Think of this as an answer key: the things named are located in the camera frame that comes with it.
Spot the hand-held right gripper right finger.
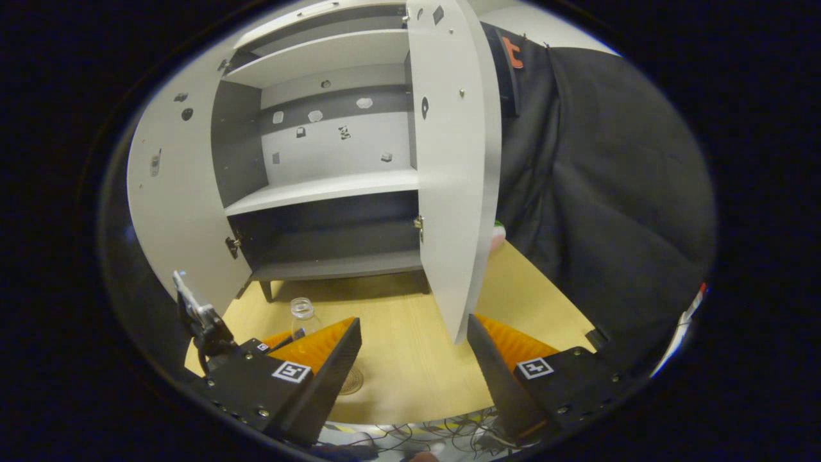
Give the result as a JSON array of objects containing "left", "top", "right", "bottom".
[{"left": 467, "top": 313, "right": 636, "bottom": 447}]

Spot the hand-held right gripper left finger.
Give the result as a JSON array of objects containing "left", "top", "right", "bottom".
[{"left": 191, "top": 316, "right": 363, "bottom": 448}]

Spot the white cabinet door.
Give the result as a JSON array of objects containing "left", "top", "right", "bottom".
[
  {"left": 406, "top": 0, "right": 503, "bottom": 345},
  {"left": 126, "top": 38, "right": 252, "bottom": 316}
]

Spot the white cabinet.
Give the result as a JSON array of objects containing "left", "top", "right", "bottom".
[{"left": 210, "top": 0, "right": 424, "bottom": 302}]

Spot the white cabinet shelf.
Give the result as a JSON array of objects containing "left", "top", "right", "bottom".
[
  {"left": 221, "top": 29, "right": 411, "bottom": 89},
  {"left": 224, "top": 168, "right": 421, "bottom": 217}
]

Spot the white cabinet drawer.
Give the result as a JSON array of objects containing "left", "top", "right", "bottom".
[{"left": 232, "top": 0, "right": 408, "bottom": 52}]

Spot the white and red strip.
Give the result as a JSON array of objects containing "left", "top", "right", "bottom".
[{"left": 650, "top": 282, "right": 708, "bottom": 379}]

